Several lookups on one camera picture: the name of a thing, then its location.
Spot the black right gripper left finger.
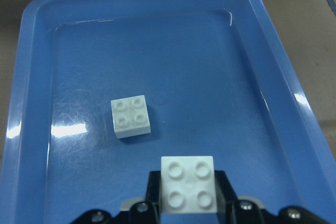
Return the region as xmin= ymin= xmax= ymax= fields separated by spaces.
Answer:
xmin=145 ymin=170 xmax=161 ymax=223

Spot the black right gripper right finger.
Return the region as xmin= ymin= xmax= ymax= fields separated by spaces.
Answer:
xmin=214 ymin=170 xmax=238 ymax=223

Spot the white block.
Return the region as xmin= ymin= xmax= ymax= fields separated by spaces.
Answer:
xmin=111 ymin=95 xmax=151 ymax=139
xmin=161 ymin=156 xmax=217 ymax=214

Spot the blue plastic tray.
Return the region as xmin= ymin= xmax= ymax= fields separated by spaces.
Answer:
xmin=1 ymin=0 xmax=335 ymax=223

